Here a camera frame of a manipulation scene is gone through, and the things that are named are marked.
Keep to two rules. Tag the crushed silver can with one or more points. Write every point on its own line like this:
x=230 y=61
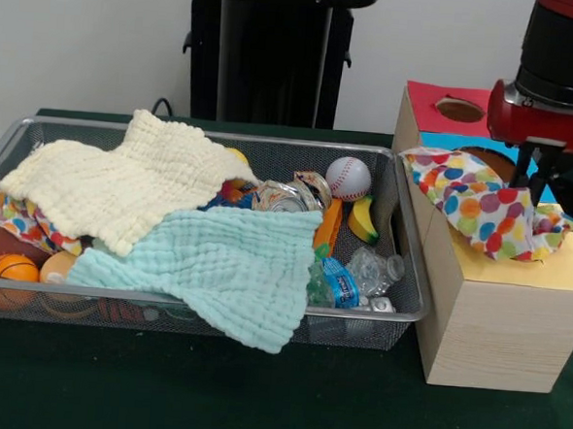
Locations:
x=280 y=202

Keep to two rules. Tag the orange toy carrot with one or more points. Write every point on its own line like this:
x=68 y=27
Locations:
x=328 y=227

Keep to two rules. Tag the crushed bottle with blue label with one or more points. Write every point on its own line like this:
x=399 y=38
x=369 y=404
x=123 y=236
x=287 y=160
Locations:
x=341 y=281

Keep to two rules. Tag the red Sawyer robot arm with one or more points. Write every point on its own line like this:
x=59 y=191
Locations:
x=564 y=47

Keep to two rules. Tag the cream waffle cloth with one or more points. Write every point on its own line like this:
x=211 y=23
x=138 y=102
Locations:
x=123 y=185

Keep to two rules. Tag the yellow foam banana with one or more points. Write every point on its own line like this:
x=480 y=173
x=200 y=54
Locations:
x=361 y=221

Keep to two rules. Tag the white baseball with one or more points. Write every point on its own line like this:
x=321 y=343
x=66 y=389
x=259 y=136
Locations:
x=349 y=178

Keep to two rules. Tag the small orange basketball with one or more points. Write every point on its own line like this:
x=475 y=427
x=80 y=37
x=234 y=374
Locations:
x=9 y=270

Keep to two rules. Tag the wooden box with three holes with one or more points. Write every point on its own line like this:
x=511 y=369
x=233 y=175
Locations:
x=493 y=334

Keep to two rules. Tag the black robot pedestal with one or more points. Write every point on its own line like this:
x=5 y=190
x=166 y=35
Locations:
x=265 y=77

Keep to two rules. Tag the mint waffle cloth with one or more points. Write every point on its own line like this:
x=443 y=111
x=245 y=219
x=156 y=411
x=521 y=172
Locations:
x=215 y=268

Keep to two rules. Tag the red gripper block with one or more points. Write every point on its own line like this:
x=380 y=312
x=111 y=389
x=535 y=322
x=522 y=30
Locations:
x=540 y=125

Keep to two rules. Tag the colourful dotted cloth bag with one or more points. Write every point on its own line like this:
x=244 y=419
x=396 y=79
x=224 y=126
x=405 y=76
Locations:
x=553 y=231
x=28 y=225
x=472 y=206

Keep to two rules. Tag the small brown football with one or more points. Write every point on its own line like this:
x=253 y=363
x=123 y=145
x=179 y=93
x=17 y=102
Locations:
x=2 y=243

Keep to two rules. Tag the crushed printed can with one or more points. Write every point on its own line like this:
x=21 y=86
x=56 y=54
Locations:
x=317 y=185

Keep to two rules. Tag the peach foam ball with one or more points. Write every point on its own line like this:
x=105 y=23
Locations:
x=57 y=263

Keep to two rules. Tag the clear crushed bottle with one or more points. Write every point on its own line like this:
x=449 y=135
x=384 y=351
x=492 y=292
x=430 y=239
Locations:
x=373 y=273

